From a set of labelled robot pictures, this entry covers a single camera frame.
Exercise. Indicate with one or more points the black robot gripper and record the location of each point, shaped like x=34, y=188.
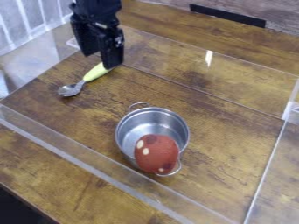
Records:
x=93, y=12

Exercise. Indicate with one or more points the silver metal pot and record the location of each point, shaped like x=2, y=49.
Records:
x=150, y=120

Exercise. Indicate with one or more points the red toy mushroom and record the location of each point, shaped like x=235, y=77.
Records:
x=157, y=153

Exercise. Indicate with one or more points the black bar at table edge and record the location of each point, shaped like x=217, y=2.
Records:
x=229, y=15

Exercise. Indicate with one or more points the spoon with green handle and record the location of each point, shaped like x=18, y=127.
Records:
x=73, y=89

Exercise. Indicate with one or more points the clear acrylic enclosure wall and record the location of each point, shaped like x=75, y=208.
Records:
x=229, y=77

